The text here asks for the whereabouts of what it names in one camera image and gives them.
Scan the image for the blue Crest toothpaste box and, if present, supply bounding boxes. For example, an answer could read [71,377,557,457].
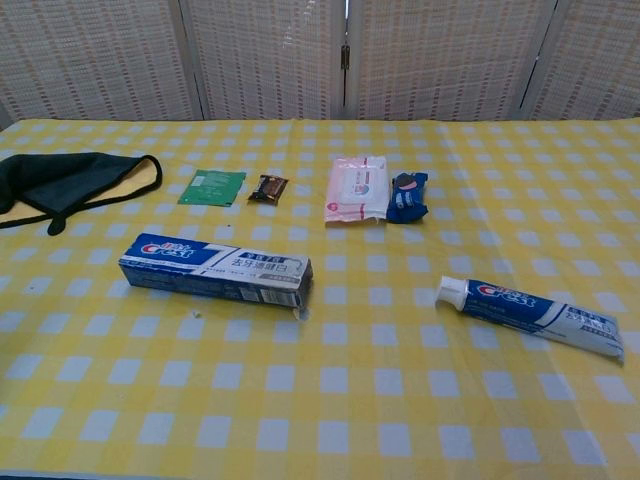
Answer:
[118,232,315,321]

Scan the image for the small white-capped bottle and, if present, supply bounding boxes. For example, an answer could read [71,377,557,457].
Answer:
[433,274,626,368]

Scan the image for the yellow white checkered tablecloth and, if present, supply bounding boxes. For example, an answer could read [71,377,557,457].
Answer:
[0,118,640,480]

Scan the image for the pink wet wipes pack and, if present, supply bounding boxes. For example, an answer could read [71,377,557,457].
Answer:
[323,155,391,229]

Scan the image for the brown candy wrapper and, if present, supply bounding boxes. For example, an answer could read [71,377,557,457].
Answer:
[246,174,291,206]

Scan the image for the blue Oreo cookie pack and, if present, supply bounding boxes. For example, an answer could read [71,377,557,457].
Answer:
[385,171,431,225]

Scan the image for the green square sachet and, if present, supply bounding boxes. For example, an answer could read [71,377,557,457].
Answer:
[177,168,248,207]

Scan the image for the dark green yellow cloth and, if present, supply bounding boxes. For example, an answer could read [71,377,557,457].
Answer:
[0,152,164,237]

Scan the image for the woven folding screen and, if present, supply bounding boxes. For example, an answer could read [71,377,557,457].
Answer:
[0,0,640,123]

